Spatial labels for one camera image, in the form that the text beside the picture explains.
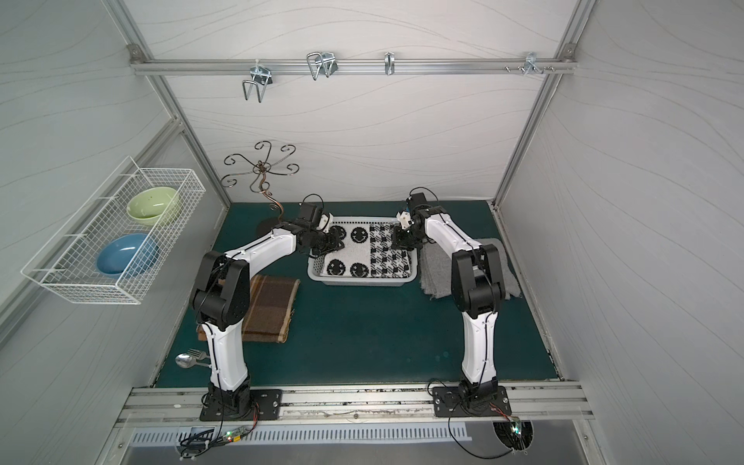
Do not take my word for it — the double prong metal hook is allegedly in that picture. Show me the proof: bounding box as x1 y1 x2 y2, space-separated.
242 63 273 103

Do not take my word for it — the brown plaid scarf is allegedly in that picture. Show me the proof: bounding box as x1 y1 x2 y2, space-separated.
196 274 301 344

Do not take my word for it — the white slotted cable duct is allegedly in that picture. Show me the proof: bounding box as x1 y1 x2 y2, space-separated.
130 422 472 448

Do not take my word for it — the grey fuzzy scarf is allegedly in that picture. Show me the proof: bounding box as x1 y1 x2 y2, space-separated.
418 238 522 300

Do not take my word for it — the aluminium top rail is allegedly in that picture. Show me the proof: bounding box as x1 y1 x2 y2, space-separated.
131 56 579 78

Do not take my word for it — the bronze scroll jewelry stand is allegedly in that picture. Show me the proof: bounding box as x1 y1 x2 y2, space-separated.
220 139 300 236

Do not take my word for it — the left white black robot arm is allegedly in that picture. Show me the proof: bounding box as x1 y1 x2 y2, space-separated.
190 213 342 393

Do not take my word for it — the small flat metal hook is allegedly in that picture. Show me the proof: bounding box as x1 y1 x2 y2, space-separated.
384 52 395 76

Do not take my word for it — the black mounting plate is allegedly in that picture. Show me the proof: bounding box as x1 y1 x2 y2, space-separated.
199 387 283 422
430 386 513 419

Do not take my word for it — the looped metal hook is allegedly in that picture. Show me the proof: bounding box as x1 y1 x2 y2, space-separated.
306 52 338 81

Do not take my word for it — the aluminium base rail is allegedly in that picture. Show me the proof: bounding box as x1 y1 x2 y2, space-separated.
115 381 594 427

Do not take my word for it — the right base black cable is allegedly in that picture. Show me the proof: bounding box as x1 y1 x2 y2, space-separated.
446 415 515 461

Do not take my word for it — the white black smiley scarf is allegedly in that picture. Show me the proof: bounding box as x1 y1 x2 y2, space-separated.
320 223 413 278

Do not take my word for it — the right end metal hook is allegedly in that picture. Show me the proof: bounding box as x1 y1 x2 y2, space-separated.
504 53 555 76

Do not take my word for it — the metal fork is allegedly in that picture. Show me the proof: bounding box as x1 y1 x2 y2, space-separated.
187 349 209 360

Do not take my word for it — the metal spoon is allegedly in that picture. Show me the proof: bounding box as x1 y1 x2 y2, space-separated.
174 354 210 369

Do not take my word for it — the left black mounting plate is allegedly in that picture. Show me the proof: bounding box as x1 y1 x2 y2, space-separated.
199 387 283 422

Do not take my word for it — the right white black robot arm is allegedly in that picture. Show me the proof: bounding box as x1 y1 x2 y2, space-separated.
393 193 506 401

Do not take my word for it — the left base cable bundle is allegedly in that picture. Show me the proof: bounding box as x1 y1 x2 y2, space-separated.
176 400 262 460

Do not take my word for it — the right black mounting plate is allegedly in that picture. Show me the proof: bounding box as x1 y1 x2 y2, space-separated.
430 386 513 419

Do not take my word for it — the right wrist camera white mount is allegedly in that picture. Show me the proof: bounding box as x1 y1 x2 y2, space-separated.
396 210 413 231

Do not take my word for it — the white wire wall basket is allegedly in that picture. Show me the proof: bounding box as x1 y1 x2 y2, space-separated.
21 158 205 305

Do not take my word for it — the white perforated plastic basket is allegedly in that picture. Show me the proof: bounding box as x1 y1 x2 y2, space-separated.
307 216 418 287

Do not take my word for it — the blue ceramic bowl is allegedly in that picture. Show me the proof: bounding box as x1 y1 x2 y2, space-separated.
96 232 160 278

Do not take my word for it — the green ceramic bowl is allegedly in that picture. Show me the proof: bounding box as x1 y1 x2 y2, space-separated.
126 186 181 227

